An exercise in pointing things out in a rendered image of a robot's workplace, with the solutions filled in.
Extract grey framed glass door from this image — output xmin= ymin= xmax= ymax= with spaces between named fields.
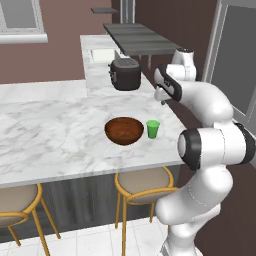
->
xmin=201 ymin=0 xmax=256 ymax=126

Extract green cup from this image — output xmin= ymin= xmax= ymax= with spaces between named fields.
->
xmin=146 ymin=119 xmax=161 ymax=140

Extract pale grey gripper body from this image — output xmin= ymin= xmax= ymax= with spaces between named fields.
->
xmin=153 ymin=84 xmax=172 ymax=102

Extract white sink basin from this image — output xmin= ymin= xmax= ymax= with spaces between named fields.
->
xmin=89 ymin=48 xmax=117 ymax=63

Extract small dark wall shelf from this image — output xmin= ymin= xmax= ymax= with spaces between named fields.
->
xmin=90 ymin=7 xmax=120 ymax=15

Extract dark grey toaster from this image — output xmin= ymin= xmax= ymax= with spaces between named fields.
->
xmin=108 ymin=57 xmax=142 ymax=92

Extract grey narrow window frame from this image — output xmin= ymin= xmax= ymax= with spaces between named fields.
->
xmin=119 ymin=0 xmax=137 ymax=24

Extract brown wooden bowl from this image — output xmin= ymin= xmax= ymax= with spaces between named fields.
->
xmin=104 ymin=116 xmax=145 ymax=146

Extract white framed window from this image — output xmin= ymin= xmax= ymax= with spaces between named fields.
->
xmin=0 ymin=0 xmax=49 ymax=45

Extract yellow-legged beige stool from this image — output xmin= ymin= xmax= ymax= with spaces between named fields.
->
xmin=0 ymin=182 xmax=62 ymax=256
xmin=114 ymin=166 xmax=180 ymax=256

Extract dark grey island base panel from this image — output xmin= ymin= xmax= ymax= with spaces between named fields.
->
xmin=0 ymin=164 xmax=181 ymax=244

